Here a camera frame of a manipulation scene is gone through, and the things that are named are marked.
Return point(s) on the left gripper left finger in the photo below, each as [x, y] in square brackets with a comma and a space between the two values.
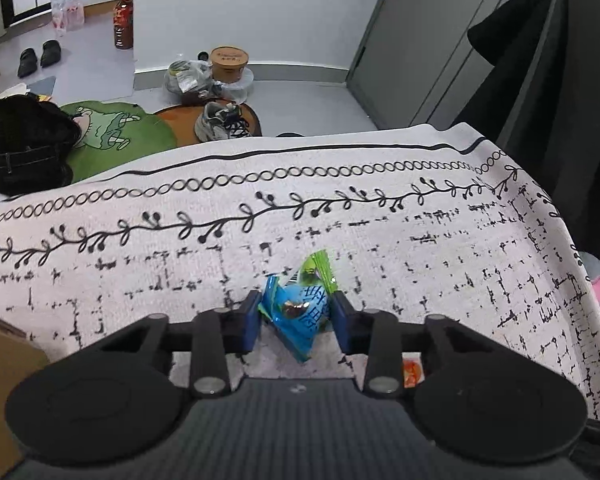
[215, 334]

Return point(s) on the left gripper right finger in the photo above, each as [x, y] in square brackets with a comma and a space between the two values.
[375, 334]

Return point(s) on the orange jelly snack packet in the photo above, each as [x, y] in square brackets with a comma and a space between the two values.
[413, 374]

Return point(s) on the blue triangular snack packet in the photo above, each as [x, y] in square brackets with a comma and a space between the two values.
[298, 305]

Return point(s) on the white black patterned cloth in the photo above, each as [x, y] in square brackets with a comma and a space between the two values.
[414, 221]

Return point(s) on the grey sneaker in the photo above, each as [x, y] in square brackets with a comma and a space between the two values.
[219, 122]

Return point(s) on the pink grey plush toy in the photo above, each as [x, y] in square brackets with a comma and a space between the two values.
[592, 268]

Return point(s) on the green cartoon floor mat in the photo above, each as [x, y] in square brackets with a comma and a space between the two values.
[113, 134]

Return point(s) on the clear plastic trash bag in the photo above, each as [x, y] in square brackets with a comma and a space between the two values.
[191, 82]

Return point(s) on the black clothes pile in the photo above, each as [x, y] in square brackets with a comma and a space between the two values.
[36, 138]

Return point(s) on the grey door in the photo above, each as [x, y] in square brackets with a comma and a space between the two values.
[415, 64]

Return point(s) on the brown instant noodle cup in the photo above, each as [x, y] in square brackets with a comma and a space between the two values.
[228, 63]

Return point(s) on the black hanging coat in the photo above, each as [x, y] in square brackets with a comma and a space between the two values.
[540, 102]

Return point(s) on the right black slipper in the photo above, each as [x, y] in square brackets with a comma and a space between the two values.
[51, 53]

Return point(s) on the black slipper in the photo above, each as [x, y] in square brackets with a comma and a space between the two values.
[51, 53]
[28, 63]

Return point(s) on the red oil bottle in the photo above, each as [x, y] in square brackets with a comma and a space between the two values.
[123, 24]

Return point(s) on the left black slipper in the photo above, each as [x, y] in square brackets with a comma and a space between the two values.
[28, 63]

